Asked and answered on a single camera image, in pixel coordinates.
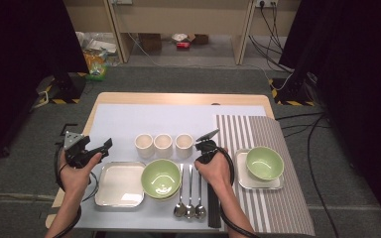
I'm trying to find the black wall cables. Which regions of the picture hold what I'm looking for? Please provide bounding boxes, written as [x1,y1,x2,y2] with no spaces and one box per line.
[248,1,296,73]

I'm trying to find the cream ceramic cup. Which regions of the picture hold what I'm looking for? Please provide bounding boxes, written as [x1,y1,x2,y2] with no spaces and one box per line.
[153,133,174,157]
[174,133,194,160]
[134,133,155,159]

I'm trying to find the black curtain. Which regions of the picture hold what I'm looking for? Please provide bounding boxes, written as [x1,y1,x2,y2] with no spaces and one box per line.
[279,0,381,229]
[0,0,90,167]

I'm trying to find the left hand-held gripper black cable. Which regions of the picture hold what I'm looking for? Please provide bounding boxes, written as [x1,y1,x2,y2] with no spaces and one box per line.
[53,143,98,238]

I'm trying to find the person's right hand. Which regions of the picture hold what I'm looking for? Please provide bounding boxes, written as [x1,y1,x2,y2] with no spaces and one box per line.
[193,148,232,192]

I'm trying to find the orange packet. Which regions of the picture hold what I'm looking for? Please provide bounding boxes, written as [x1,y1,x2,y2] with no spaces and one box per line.
[84,53,108,72]

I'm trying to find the bundle of black chopsticks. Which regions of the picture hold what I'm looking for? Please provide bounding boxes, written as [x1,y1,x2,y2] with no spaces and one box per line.
[206,182,222,229]

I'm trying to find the hand-held gripper black cable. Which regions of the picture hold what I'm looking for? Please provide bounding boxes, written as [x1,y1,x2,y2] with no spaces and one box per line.
[53,143,98,238]
[216,146,262,238]

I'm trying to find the grey white striped placemat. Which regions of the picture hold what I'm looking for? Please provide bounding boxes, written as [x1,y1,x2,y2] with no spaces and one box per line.
[215,114,316,236]

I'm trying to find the small open cardboard box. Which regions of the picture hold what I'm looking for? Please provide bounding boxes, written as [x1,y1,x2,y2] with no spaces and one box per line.
[187,33,210,46]

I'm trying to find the beige wooden desk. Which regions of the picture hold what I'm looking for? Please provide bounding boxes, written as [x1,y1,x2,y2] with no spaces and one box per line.
[63,0,302,66]

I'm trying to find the green bowl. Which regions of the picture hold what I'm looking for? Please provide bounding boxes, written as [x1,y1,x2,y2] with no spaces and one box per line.
[140,159,183,199]
[147,189,181,202]
[245,146,285,181]

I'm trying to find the black stand base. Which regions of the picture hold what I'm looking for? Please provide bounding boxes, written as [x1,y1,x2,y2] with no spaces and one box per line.
[36,70,88,105]
[268,70,317,107]

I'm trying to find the white wall socket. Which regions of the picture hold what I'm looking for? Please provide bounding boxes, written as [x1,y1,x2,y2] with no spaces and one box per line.
[255,0,279,8]

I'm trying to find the black floor cable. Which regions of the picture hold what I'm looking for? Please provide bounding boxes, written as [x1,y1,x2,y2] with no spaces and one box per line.
[275,112,331,138]
[307,113,341,238]

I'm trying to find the right hand-held gripper black cable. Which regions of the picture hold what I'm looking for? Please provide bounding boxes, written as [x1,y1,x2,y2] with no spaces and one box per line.
[216,146,262,238]

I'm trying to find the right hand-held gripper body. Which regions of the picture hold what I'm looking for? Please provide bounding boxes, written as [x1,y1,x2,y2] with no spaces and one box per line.
[194,128,220,166]

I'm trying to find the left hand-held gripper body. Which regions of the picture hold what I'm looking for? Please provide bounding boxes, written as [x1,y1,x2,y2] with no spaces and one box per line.
[63,131,93,169]

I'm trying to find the white crumpled wrapper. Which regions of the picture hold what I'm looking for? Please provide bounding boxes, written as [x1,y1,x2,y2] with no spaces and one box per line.
[171,33,189,44]

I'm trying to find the green packet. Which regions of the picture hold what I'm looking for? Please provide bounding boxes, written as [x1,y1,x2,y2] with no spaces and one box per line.
[84,63,108,82]

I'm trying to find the pale lilac table mat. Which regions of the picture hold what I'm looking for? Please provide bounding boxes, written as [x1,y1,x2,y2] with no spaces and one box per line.
[73,103,267,231]

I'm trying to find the clear plastic bag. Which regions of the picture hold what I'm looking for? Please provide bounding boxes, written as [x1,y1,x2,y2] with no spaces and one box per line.
[76,31,120,67]

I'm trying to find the white square plate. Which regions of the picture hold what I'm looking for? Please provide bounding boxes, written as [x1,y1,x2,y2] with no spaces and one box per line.
[234,148,285,191]
[94,161,146,208]

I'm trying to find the person's left hand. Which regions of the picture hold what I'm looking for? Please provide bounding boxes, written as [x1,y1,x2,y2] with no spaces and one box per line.
[59,152,103,194]

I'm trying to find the brown cardboard box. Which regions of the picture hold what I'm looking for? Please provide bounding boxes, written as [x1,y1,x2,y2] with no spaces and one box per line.
[138,33,163,54]

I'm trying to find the white cable loop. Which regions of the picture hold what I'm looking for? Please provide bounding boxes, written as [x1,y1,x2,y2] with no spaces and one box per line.
[33,90,50,109]

